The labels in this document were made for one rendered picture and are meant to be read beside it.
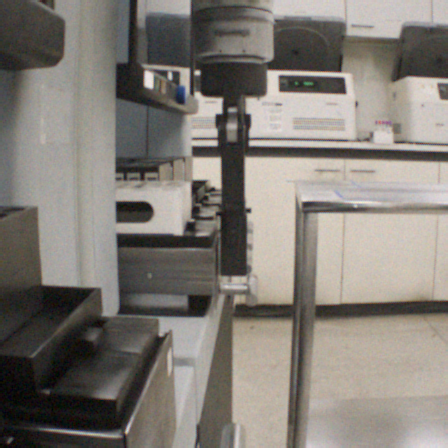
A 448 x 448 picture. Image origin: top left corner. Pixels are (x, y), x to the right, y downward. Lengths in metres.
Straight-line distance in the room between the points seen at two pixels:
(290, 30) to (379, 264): 1.32
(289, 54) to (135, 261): 2.83
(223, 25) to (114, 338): 0.41
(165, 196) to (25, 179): 0.28
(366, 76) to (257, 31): 3.04
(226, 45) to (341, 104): 2.39
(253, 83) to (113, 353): 0.41
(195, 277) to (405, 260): 2.55
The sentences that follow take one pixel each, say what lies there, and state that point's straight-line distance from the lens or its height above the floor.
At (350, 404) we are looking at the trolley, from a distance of 1.49.
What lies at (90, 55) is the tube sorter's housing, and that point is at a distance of 0.51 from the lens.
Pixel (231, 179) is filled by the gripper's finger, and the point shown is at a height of 0.87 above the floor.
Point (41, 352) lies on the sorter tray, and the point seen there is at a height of 0.83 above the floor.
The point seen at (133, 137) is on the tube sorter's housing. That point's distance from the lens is 1.23.
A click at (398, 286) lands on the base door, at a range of 3.14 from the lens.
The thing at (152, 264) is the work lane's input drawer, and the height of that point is 0.79.
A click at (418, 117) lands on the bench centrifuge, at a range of 3.09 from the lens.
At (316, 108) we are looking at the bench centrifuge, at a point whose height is 1.06.
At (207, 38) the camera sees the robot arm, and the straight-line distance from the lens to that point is 0.64.
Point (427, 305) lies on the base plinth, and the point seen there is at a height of 0.04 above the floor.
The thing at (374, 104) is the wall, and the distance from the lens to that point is 3.67.
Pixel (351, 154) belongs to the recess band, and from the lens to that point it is 3.04.
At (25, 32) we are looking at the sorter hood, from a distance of 0.30.
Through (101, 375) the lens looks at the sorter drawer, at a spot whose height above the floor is 0.82.
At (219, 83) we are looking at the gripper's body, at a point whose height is 0.97.
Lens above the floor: 0.92
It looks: 8 degrees down
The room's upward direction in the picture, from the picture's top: straight up
